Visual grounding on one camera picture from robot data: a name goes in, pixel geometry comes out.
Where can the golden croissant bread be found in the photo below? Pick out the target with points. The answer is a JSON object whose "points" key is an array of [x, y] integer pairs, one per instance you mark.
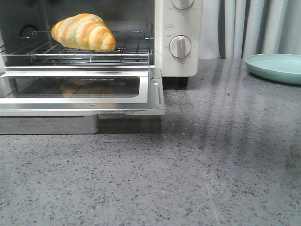
{"points": [[84, 31]]}

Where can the metal oven rack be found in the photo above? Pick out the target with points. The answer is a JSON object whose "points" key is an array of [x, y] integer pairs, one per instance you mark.
{"points": [[39, 48]]}

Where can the lower oven timer knob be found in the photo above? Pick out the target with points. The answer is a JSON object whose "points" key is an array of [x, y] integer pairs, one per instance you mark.
{"points": [[180, 46]]}

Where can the white toaster oven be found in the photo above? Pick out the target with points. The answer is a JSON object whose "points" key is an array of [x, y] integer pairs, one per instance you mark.
{"points": [[158, 19]]}

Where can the upper oven temperature knob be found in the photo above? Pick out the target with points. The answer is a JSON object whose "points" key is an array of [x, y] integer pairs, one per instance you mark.
{"points": [[182, 4]]}

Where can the oven glass door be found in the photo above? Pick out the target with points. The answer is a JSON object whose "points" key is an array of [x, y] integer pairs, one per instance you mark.
{"points": [[80, 91]]}

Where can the grey curtain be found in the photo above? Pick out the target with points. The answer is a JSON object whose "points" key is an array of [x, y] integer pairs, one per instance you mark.
{"points": [[234, 29]]}

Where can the light green plate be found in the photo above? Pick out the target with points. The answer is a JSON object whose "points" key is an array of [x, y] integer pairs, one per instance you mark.
{"points": [[285, 68]]}

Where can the steel oven door handle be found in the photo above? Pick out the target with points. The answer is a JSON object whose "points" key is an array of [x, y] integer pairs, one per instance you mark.
{"points": [[49, 125]]}

